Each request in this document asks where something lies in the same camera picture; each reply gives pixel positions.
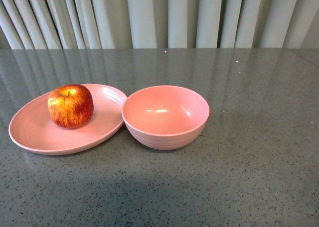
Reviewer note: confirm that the red yellow apple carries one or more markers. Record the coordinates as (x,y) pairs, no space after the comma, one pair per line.
(70,106)

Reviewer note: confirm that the grey white curtain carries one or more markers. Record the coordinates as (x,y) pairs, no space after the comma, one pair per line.
(110,24)

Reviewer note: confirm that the pink round plate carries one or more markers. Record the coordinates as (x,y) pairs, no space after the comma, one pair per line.
(33,129)

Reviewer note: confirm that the pink bowl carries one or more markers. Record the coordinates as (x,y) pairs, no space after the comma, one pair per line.
(165,117)

